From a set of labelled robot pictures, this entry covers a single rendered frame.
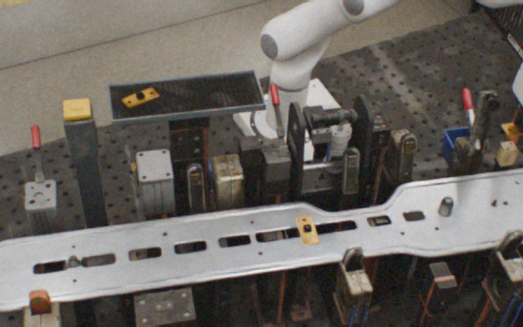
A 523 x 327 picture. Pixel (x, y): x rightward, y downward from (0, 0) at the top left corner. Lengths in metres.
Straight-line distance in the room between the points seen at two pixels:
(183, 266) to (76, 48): 2.46
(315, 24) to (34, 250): 0.89
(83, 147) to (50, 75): 1.99
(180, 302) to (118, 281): 0.16
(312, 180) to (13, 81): 2.23
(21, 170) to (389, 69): 1.29
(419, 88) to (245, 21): 1.67
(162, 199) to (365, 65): 1.20
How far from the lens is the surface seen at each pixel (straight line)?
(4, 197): 2.31
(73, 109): 1.83
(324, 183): 1.91
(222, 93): 1.85
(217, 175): 1.75
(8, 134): 3.56
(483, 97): 1.86
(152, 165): 1.74
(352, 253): 1.60
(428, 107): 2.61
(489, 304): 1.85
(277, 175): 1.82
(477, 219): 1.86
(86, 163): 1.92
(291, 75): 2.18
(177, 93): 1.85
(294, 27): 2.02
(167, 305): 1.59
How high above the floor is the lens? 2.34
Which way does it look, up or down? 46 degrees down
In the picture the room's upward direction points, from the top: 3 degrees clockwise
